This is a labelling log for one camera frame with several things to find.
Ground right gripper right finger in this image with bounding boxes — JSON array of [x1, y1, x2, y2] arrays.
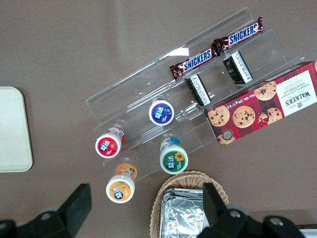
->
[[197, 182, 306, 238]]

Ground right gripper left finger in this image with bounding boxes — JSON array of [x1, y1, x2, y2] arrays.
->
[[0, 183, 93, 238]]

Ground light tan wicker basket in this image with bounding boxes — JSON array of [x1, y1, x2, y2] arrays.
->
[[150, 170, 230, 238]]

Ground white rectangular snack tray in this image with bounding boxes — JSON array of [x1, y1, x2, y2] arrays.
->
[[296, 223, 317, 238]]

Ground cream plastic tray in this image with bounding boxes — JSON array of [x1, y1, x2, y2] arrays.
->
[[0, 86, 34, 173]]

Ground silver foil pack stack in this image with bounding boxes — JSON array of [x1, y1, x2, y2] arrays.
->
[[159, 187, 211, 238]]

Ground orange gum jar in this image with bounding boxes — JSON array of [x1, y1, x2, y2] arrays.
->
[[106, 163, 138, 204]]

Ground green gum jar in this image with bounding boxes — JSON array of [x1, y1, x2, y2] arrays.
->
[[159, 137, 189, 175]]

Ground red gum jar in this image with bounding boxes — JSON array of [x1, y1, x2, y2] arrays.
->
[[95, 126, 126, 159]]

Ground blue gum jar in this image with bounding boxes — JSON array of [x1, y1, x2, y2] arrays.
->
[[148, 98, 175, 126]]

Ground red Walkers cookie box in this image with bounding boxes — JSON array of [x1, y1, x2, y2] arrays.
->
[[204, 61, 317, 146]]

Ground clear acrylic step stand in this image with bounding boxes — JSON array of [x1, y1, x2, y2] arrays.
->
[[85, 59, 218, 184], [155, 6, 308, 112]]

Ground small black snack box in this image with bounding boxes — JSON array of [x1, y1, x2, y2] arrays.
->
[[222, 50, 254, 85], [184, 73, 212, 108]]

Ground Snickers chocolate bar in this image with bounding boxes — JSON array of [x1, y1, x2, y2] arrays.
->
[[212, 16, 265, 52], [169, 48, 218, 82]]

